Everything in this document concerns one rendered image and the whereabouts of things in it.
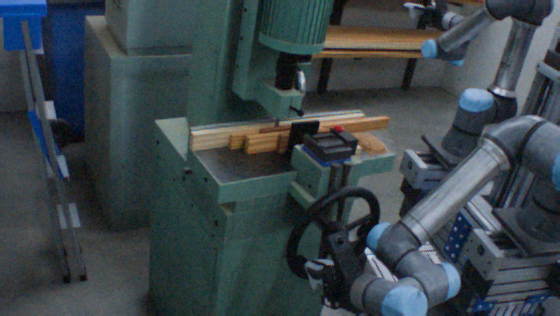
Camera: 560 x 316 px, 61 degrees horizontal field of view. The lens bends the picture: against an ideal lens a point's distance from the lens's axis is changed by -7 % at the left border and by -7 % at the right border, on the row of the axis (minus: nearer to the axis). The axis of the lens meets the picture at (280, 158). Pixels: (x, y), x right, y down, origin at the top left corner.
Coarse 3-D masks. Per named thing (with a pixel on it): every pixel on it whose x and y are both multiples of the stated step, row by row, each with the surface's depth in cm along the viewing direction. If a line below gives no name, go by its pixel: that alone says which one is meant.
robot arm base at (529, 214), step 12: (528, 204) 146; (540, 204) 141; (528, 216) 144; (540, 216) 141; (552, 216) 139; (528, 228) 143; (540, 228) 142; (552, 228) 140; (540, 240) 142; (552, 240) 141
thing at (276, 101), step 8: (264, 80) 146; (272, 80) 147; (256, 88) 148; (264, 88) 144; (272, 88) 141; (256, 96) 149; (264, 96) 145; (272, 96) 141; (280, 96) 138; (288, 96) 139; (296, 96) 140; (264, 104) 146; (272, 104) 142; (280, 104) 139; (288, 104) 140; (296, 104) 141; (272, 112) 142; (280, 112) 140; (288, 112) 141; (296, 112) 143
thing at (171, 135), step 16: (160, 128) 169; (176, 128) 170; (160, 144) 171; (176, 144) 161; (176, 160) 159; (192, 176) 149; (192, 192) 151; (208, 208) 142; (224, 208) 135; (272, 208) 140; (288, 208) 143; (336, 208) 155; (224, 224) 135; (240, 224) 137; (256, 224) 140; (272, 224) 143; (288, 224) 147; (224, 240) 137
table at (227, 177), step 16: (192, 160) 139; (208, 160) 135; (224, 160) 137; (240, 160) 138; (256, 160) 140; (272, 160) 141; (288, 160) 142; (368, 160) 151; (384, 160) 155; (208, 176) 131; (224, 176) 130; (240, 176) 131; (256, 176) 132; (272, 176) 134; (288, 176) 137; (208, 192) 132; (224, 192) 128; (240, 192) 131; (256, 192) 134; (272, 192) 137; (304, 192) 135; (304, 208) 134
